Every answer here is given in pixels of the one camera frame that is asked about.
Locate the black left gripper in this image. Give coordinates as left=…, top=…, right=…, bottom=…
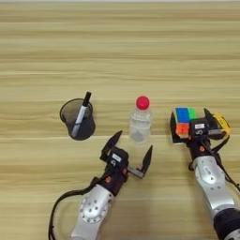
left=98, top=129, right=154, bottom=197

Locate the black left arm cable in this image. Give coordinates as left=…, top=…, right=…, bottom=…
left=48, top=175, right=105, bottom=240

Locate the gripper white-labelled black box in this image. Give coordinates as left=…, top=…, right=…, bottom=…
left=188, top=117, right=210, bottom=139
left=107, top=147, right=130, bottom=168

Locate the right gripper white-labelled black box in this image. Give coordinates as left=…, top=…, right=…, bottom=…
left=188, top=117, right=210, bottom=139

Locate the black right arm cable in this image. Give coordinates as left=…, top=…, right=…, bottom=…
left=187, top=136, right=240, bottom=192

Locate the yellow black tape measure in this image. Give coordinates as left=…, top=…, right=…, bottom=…
left=212, top=112, right=232, bottom=141

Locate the left gripper white-labelled black box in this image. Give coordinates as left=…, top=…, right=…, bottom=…
left=107, top=147, right=130, bottom=168

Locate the multicoloured puzzle cube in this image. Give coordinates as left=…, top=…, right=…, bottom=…
left=172, top=106, right=199, bottom=140

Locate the black white marker pen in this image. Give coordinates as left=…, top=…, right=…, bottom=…
left=70, top=91, right=93, bottom=138

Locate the black mesh pen cup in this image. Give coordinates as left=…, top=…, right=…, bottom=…
left=59, top=97, right=97, bottom=142

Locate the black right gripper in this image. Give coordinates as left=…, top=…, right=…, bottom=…
left=169, top=107, right=227, bottom=161

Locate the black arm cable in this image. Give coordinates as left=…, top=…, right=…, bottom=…
left=48, top=175, right=105, bottom=240
left=187, top=136, right=240, bottom=192

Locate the clear bottle red cap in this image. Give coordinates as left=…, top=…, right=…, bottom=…
left=128, top=95, right=154, bottom=145

